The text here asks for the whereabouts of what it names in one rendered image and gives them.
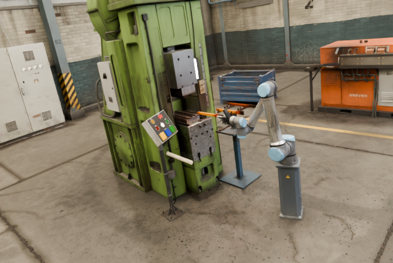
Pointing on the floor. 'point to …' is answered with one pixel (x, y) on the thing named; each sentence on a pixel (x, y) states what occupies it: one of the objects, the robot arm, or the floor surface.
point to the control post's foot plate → (172, 214)
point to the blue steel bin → (243, 85)
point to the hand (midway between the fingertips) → (218, 115)
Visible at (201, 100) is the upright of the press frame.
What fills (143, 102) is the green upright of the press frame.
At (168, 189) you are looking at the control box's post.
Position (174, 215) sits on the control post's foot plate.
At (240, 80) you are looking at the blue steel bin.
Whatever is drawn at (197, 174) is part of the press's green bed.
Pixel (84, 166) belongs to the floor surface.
